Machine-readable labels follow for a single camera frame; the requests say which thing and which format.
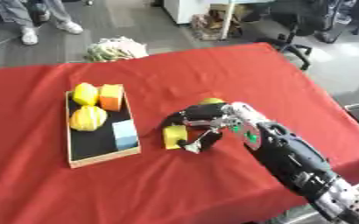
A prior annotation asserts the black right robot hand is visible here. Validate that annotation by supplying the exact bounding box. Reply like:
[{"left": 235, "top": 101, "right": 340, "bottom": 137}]
[{"left": 159, "top": 101, "right": 236, "bottom": 155}]

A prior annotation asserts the yellow cube block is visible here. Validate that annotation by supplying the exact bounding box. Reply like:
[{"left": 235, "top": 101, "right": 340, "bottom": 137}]
[{"left": 161, "top": 124, "right": 191, "bottom": 151}]

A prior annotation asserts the yellow-green round toy fruit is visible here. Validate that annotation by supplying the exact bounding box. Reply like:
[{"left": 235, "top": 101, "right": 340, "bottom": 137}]
[{"left": 198, "top": 97, "right": 228, "bottom": 106}]

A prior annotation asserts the light blue block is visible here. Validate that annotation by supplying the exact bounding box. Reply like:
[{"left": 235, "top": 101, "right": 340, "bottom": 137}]
[{"left": 110, "top": 118, "right": 140, "bottom": 151}]

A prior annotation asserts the brown bag on floor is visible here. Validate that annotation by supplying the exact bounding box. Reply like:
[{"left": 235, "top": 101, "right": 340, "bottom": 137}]
[{"left": 188, "top": 10, "right": 247, "bottom": 41}]

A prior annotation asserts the orange cube block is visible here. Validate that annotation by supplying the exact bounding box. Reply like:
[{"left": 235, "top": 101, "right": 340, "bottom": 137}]
[{"left": 98, "top": 83, "right": 126, "bottom": 112}]

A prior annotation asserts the white table leg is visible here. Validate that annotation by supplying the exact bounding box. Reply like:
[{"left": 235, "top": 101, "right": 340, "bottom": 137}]
[{"left": 219, "top": 0, "right": 238, "bottom": 41}]

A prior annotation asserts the bag of toy items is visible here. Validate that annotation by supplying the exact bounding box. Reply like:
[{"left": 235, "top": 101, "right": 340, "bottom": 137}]
[{"left": 84, "top": 36, "right": 151, "bottom": 63}]

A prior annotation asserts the yellow ridged toy fruit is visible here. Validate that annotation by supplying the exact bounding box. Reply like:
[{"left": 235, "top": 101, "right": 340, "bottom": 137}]
[{"left": 67, "top": 105, "right": 109, "bottom": 132}]

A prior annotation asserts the black office chair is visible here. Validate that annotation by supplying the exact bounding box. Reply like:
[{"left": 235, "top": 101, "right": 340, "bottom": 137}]
[{"left": 253, "top": 0, "right": 342, "bottom": 72}]

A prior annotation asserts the person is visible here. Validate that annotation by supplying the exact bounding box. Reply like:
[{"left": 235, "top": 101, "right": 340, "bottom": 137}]
[{"left": 0, "top": 0, "right": 85, "bottom": 46}]

